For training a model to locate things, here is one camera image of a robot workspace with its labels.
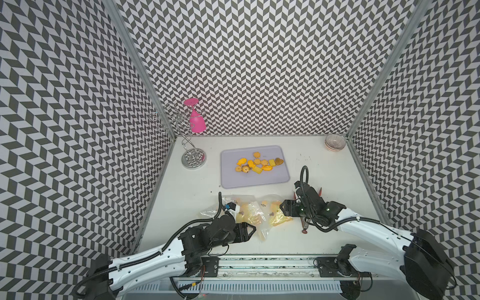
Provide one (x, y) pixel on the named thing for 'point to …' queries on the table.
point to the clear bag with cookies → (246, 209)
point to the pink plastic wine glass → (197, 122)
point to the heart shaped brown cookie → (278, 161)
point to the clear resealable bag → (271, 214)
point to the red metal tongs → (305, 222)
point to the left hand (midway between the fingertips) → (250, 232)
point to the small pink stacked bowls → (334, 142)
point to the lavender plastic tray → (253, 166)
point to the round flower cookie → (256, 154)
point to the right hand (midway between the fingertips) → (287, 210)
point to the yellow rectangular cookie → (258, 170)
